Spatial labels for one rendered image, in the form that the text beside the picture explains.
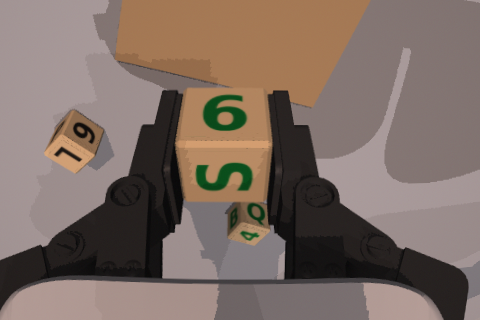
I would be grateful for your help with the tan wooden block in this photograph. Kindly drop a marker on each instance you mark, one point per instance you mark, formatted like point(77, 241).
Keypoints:
point(248, 222)
point(74, 142)
point(224, 144)

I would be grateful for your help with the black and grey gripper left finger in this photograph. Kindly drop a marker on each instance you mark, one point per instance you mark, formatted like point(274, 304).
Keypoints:
point(115, 237)

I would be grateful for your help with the tan square mat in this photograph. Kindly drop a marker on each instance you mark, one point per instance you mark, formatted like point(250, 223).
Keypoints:
point(289, 45)

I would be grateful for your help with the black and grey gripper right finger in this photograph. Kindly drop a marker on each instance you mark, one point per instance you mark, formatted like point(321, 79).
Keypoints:
point(325, 239)

